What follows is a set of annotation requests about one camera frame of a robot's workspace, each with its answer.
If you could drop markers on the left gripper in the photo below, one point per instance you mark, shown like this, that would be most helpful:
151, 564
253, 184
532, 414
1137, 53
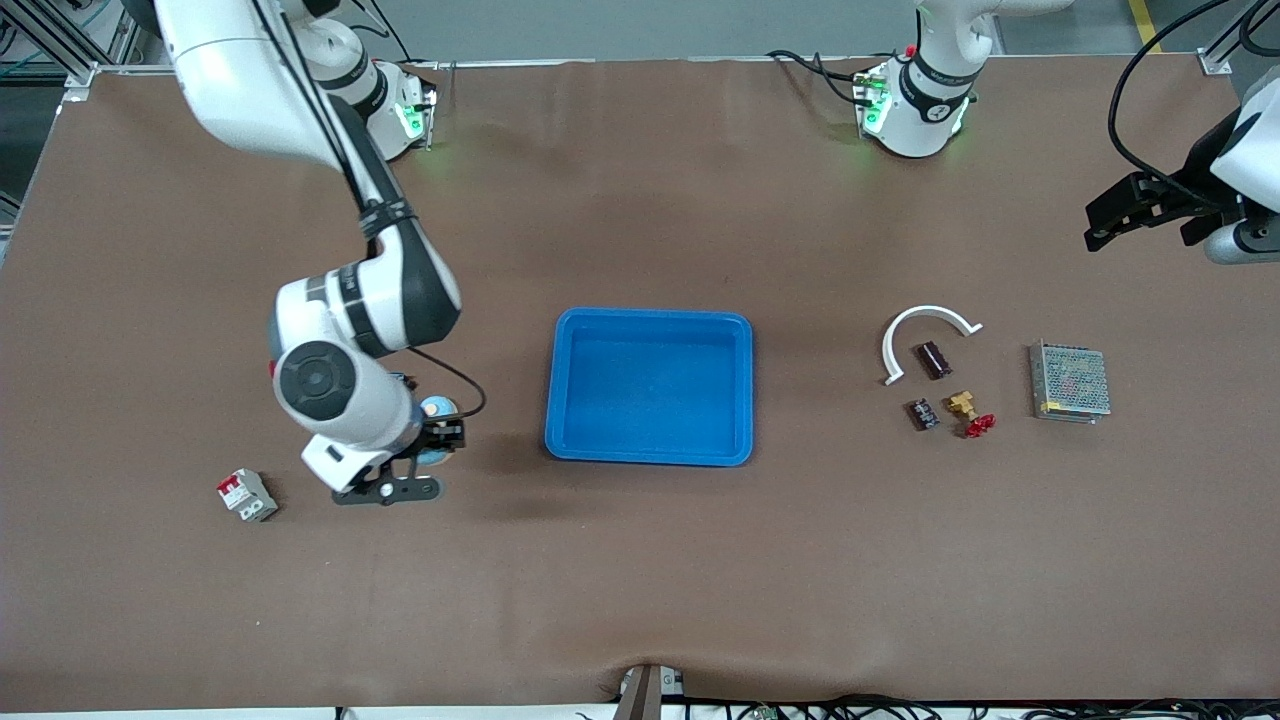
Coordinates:
1192, 187

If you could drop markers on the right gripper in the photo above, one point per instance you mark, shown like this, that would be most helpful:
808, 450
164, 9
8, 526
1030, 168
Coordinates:
437, 437

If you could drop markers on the light blue bell orange button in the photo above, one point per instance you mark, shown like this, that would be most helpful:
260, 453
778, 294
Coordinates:
432, 459
438, 407

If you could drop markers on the dark brown cylindrical capacitor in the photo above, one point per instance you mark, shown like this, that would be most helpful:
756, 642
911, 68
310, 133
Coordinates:
934, 360
922, 414

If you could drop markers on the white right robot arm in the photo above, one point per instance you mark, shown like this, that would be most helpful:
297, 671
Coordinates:
240, 90

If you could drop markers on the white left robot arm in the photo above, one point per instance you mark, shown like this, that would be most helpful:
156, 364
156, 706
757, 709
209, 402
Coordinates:
915, 120

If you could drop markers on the white red circuit breaker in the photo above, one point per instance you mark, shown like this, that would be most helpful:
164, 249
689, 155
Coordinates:
248, 497

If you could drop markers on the perforated metal power supply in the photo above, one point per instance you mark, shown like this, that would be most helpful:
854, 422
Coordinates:
1070, 380

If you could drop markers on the blue plastic tray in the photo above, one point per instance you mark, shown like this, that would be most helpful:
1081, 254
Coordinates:
650, 390

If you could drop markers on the brown table cover mat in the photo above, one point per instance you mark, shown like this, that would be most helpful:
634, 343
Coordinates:
640, 570

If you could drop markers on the aluminium frame post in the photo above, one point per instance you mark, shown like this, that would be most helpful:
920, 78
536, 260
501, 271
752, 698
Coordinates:
50, 35
1220, 58

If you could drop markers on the white curved plastic bracket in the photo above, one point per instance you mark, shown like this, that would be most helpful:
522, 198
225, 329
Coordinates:
931, 310

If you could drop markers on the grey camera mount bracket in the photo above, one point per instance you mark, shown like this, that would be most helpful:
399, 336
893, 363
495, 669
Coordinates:
645, 695

